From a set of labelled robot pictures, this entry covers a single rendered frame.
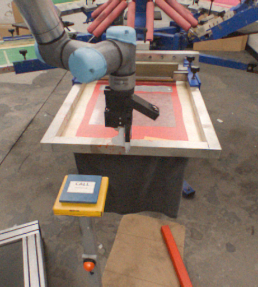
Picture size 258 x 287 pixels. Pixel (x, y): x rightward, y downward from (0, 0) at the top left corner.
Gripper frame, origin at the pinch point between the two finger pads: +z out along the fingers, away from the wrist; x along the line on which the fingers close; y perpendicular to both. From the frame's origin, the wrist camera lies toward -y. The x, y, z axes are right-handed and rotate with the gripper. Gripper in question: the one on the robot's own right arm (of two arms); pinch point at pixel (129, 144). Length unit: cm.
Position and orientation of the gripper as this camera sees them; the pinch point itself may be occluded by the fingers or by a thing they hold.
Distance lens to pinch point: 84.4
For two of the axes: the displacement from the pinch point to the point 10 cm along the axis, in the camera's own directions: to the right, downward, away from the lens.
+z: 0.0, 8.1, 5.9
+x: -0.6, 5.9, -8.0
